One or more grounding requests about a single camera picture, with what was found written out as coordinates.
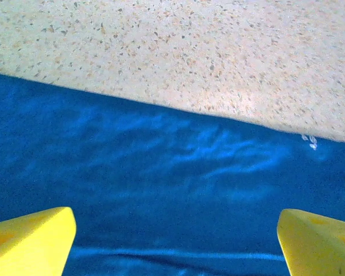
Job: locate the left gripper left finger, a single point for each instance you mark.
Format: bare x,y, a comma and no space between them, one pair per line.
31,244

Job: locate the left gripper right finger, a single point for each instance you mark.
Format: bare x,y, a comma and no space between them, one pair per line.
319,247

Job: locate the blue t-shirt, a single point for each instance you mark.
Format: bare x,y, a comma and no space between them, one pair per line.
161,178

